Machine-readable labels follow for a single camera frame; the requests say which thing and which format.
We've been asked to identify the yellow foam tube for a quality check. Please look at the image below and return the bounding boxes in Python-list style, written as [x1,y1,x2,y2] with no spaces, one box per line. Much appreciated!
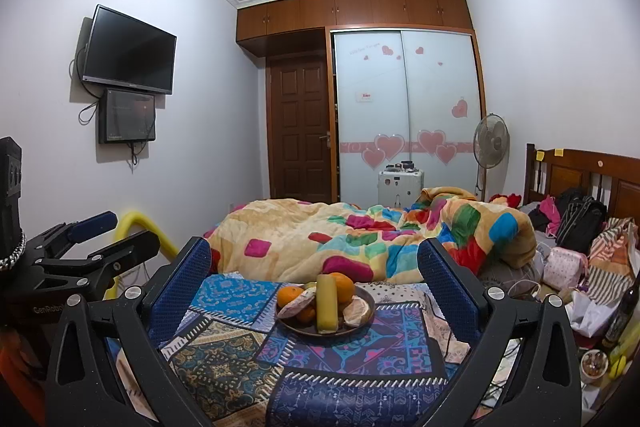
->
[102,209,180,300]

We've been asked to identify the black wall cable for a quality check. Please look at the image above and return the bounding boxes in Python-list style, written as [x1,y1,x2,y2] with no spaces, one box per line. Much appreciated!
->
[77,101,101,126]
[127,141,151,168]

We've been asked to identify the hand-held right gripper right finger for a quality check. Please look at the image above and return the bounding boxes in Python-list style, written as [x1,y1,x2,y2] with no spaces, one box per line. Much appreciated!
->
[417,237,583,427]

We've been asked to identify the blue patchwork patterned mat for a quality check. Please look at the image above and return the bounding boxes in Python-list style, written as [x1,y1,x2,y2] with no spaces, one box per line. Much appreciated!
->
[115,272,473,427]

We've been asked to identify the white box-shaped appliance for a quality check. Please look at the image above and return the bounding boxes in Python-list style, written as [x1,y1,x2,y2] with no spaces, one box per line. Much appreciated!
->
[377,162,426,208]

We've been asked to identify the wooden overhead cabinets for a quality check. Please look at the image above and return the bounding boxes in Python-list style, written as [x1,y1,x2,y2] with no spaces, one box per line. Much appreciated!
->
[236,0,475,55]

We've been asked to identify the grey printed pillow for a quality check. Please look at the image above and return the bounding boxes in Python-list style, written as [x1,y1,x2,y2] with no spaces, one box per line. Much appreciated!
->
[477,254,545,293]

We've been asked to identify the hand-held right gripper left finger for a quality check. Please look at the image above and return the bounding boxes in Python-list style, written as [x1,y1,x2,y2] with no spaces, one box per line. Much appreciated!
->
[44,236,221,427]

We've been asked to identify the yellow corn cob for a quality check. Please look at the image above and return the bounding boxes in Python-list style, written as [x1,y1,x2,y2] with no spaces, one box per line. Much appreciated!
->
[316,274,337,334]

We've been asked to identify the small black wall monitor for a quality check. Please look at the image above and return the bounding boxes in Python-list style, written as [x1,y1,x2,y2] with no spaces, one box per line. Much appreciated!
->
[98,89,157,144]

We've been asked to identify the white standing fan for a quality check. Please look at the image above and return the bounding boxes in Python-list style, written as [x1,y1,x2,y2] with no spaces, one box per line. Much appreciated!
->
[472,113,511,200]

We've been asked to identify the pink garment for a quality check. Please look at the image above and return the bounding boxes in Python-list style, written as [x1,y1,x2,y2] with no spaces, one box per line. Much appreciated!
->
[537,196,561,235]

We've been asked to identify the silver metal chain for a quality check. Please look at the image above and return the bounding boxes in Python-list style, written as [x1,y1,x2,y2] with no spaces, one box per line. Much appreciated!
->
[0,229,26,273]

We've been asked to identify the white plastic bag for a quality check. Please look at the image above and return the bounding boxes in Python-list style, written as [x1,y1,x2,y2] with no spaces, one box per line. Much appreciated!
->
[567,289,613,338]

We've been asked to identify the large orange with stem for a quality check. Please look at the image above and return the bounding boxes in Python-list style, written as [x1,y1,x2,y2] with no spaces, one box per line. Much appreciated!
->
[277,285,305,308]

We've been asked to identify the black wall television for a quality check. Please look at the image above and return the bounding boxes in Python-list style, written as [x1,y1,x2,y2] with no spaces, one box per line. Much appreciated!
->
[81,5,178,96]

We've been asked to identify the wardrobe with pink hearts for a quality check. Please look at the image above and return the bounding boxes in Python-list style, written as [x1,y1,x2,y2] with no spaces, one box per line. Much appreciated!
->
[327,27,486,202]

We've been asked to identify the colourful checked fleece blanket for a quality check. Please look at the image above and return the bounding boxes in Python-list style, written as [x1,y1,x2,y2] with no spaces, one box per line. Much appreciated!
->
[204,187,538,285]

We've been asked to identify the beige shell-shaped piece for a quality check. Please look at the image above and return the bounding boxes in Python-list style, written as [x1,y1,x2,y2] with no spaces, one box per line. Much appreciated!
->
[342,297,375,327]
[277,289,317,321]

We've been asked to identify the dark brown round plate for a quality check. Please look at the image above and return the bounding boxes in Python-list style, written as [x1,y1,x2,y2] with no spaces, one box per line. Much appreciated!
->
[275,283,376,339]

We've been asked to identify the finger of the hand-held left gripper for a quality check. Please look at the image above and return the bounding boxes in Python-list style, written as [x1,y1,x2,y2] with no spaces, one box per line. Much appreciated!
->
[27,230,161,308]
[25,211,119,264]

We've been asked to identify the black bag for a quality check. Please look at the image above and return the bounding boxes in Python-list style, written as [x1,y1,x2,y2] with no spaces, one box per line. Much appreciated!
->
[555,189,608,253]

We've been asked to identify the brown wooden door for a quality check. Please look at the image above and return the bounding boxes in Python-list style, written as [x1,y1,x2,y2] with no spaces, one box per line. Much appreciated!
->
[266,52,335,204]

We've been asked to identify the pink dotted pouch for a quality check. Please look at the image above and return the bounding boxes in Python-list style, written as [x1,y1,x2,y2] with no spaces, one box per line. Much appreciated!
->
[544,247,588,288]

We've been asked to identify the striped bag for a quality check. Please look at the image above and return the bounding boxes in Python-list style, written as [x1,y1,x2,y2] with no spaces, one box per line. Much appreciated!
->
[587,217,640,303]

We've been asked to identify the dark glass bottle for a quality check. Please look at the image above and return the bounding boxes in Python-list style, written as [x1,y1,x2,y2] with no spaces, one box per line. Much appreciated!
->
[602,277,640,348]

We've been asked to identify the round clear container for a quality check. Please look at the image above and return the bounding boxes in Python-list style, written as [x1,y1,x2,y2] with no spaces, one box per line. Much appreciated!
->
[580,349,610,380]

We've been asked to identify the wooden headboard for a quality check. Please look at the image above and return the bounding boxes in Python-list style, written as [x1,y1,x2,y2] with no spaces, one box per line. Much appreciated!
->
[524,143,640,228]

